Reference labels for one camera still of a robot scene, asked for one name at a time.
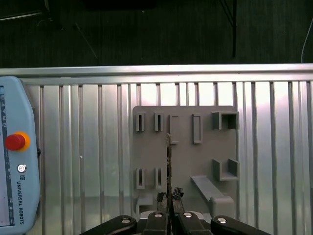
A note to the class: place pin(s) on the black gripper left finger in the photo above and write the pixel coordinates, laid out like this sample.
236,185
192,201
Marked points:
154,225

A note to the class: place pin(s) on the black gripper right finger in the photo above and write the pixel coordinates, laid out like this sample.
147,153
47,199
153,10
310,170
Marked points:
190,225

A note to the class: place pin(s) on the blue RAM stick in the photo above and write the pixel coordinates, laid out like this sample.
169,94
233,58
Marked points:
168,159

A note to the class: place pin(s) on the grey parts rack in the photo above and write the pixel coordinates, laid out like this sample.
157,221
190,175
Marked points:
185,156

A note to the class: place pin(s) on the pale blue teach pendant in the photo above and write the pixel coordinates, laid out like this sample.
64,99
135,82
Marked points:
24,110

